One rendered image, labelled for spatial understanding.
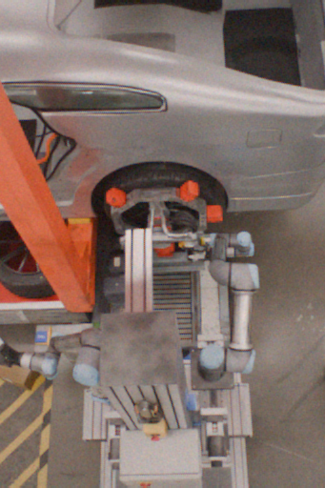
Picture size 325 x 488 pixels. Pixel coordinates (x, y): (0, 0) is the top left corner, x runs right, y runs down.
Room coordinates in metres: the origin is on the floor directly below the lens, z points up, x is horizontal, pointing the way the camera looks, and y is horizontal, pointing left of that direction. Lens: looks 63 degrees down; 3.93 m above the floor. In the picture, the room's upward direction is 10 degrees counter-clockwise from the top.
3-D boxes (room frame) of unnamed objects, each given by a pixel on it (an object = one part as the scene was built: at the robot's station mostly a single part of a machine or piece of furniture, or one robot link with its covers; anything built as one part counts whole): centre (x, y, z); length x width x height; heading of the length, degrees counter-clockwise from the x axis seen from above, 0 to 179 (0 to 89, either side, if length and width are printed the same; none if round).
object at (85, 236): (1.80, 0.50, 0.69); 0.52 x 0.17 x 0.35; 172
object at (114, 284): (1.71, 0.31, 0.26); 0.42 x 0.18 x 0.35; 172
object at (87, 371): (0.78, 0.40, 1.19); 0.15 x 0.12 x 0.55; 158
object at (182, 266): (1.93, -0.03, 0.13); 0.50 x 0.36 x 0.10; 82
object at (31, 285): (1.95, 0.83, 0.39); 0.66 x 0.66 x 0.24
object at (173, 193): (1.76, -0.01, 0.85); 0.54 x 0.07 x 0.54; 82
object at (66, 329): (1.26, 0.65, 0.44); 0.43 x 0.17 x 0.03; 82
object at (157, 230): (1.69, 0.00, 0.85); 0.21 x 0.14 x 0.14; 172
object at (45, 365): (0.88, 0.64, 1.21); 0.11 x 0.08 x 0.09; 68
